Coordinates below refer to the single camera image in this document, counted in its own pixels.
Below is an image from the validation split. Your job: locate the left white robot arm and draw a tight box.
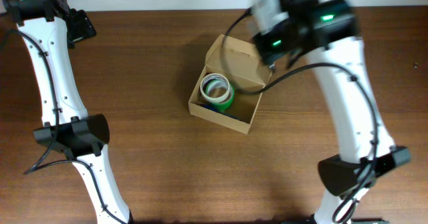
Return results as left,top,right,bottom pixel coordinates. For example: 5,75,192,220
3,0,134,223

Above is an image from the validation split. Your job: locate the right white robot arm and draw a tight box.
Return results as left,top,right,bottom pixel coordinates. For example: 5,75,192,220
250,0,411,223

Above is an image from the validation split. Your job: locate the green tape roll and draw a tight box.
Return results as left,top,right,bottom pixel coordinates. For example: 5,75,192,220
205,80,235,111

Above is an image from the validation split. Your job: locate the brown cardboard box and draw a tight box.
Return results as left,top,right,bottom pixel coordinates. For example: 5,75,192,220
188,34,272,134

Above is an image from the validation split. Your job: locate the blue pen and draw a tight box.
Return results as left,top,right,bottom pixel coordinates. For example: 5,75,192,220
200,104,241,120

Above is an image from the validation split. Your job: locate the white masking tape roll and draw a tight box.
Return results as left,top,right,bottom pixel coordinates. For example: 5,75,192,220
199,73,231,104

